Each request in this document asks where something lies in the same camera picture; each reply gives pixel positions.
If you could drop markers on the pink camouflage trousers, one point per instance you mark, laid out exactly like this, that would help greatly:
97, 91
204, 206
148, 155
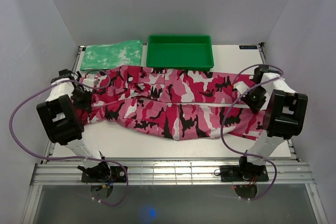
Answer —
172, 103

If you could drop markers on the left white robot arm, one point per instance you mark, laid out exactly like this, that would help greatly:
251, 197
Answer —
60, 117

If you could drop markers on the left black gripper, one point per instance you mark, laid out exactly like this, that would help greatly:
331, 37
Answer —
86, 104

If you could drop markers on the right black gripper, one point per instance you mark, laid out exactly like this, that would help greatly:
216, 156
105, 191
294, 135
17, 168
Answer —
255, 107

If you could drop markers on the aluminium rail frame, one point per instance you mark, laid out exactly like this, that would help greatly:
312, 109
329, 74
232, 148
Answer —
173, 182

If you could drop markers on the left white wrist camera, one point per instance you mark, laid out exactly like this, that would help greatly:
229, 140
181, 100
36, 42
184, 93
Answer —
90, 81

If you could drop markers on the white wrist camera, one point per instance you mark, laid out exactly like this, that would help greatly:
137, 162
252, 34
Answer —
90, 81
241, 87

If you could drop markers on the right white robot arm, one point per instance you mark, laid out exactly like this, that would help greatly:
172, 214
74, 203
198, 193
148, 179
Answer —
283, 118

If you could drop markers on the dark label sticker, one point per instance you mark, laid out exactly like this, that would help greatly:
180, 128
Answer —
248, 47

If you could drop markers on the folded green white trousers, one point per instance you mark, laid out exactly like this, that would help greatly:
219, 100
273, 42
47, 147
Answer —
111, 56

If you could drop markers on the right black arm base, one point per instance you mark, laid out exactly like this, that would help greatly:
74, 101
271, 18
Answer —
232, 173

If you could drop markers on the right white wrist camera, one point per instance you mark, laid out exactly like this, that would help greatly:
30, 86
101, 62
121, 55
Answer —
241, 87

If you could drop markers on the green plastic tray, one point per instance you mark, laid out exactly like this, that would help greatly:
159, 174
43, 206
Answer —
186, 52

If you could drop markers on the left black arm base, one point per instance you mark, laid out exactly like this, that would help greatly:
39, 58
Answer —
115, 174

